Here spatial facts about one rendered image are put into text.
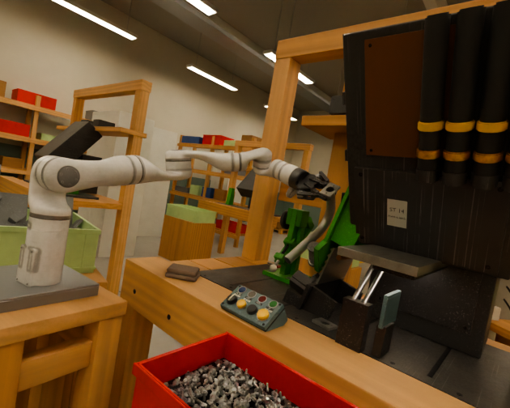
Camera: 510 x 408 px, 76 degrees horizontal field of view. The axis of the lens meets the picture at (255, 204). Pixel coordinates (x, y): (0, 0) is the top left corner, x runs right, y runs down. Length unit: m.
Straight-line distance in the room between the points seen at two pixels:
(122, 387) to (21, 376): 0.46
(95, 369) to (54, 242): 0.35
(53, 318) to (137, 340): 0.44
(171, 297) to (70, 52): 7.47
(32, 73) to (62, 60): 0.64
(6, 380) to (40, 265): 0.25
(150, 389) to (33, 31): 7.76
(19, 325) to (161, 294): 0.37
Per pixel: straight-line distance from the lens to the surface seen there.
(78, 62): 8.23
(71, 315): 0.93
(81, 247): 1.39
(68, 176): 0.94
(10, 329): 0.88
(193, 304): 0.95
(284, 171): 1.14
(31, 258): 0.99
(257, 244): 1.55
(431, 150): 0.71
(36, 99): 7.26
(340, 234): 0.92
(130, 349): 1.29
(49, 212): 0.96
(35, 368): 0.98
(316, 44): 1.60
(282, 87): 1.62
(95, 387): 1.09
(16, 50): 7.92
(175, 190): 8.08
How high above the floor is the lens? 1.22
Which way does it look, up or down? 3 degrees down
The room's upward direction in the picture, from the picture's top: 10 degrees clockwise
